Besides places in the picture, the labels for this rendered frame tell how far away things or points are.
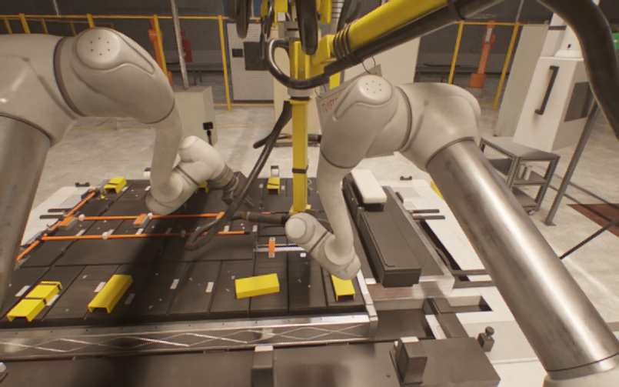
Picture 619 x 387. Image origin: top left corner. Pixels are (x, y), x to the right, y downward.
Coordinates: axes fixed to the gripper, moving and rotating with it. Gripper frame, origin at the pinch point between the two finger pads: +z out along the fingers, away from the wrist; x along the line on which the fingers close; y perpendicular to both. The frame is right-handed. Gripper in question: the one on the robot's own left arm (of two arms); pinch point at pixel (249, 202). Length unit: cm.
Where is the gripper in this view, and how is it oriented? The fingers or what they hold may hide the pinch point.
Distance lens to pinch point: 132.7
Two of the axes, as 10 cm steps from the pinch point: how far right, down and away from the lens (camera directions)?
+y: 8.9, -0.9, -4.4
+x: 1.7, -8.3, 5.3
